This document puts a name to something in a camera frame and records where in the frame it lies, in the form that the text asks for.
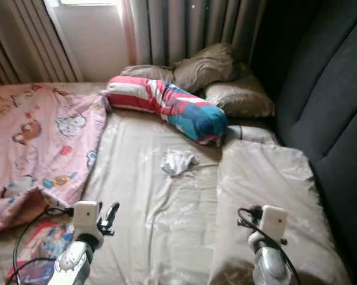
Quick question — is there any colourful glossy magazine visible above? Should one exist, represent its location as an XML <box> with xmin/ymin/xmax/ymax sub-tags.
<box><xmin>6</xmin><ymin>221</ymin><xmax>75</xmax><ymax>285</ymax></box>

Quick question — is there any beige satin duvet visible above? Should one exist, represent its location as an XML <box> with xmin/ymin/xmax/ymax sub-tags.
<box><xmin>208</xmin><ymin>140</ymin><xmax>354</xmax><ymax>285</ymax></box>

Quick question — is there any white rolled pillow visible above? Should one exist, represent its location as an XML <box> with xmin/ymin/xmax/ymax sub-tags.
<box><xmin>225</xmin><ymin>123</ymin><xmax>279</xmax><ymax>146</ymax></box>

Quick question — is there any pink cartoon print blanket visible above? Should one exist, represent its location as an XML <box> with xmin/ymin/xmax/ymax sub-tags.
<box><xmin>0</xmin><ymin>82</ymin><xmax>109</xmax><ymax>244</ymax></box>

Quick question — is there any red white blue bolster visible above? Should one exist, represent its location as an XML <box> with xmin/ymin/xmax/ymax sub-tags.
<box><xmin>106</xmin><ymin>76</ymin><xmax>229</xmax><ymax>146</ymax></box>

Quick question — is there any dark grey padded panel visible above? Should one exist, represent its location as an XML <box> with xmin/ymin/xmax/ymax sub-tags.
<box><xmin>252</xmin><ymin>0</ymin><xmax>357</xmax><ymax>280</ymax></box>

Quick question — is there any pink sheer curtain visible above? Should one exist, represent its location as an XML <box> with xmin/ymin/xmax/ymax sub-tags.
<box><xmin>120</xmin><ymin>0</ymin><xmax>138</xmax><ymax>66</ymax></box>

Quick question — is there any grey pleated curtain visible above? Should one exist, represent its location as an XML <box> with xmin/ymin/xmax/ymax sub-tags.
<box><xmin>134</xmin><ymin>0</ymin><xmax>268</xmax><ymax>67</ymax></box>
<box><xmin>0</xmin><ymin>0</ymin><xmax>81</xmax><ymax>84</ymax></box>

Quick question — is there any bright window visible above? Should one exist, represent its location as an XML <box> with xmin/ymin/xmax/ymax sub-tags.
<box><xmin>58</xmin><ymin>0</ymin><xmax>124</xmax><ymax>7</ymax></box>

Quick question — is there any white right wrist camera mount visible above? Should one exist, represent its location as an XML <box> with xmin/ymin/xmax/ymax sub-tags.
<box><xmin>260</xmin><ymin>205</ymin><xmax>288</xmax><ymax>240</ymax></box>

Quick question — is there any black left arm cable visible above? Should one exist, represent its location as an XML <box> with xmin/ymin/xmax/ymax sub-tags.
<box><xmin>12</xmin><ymin>206</ymin><xmax>78</xmax><ymax>285</ymax></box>

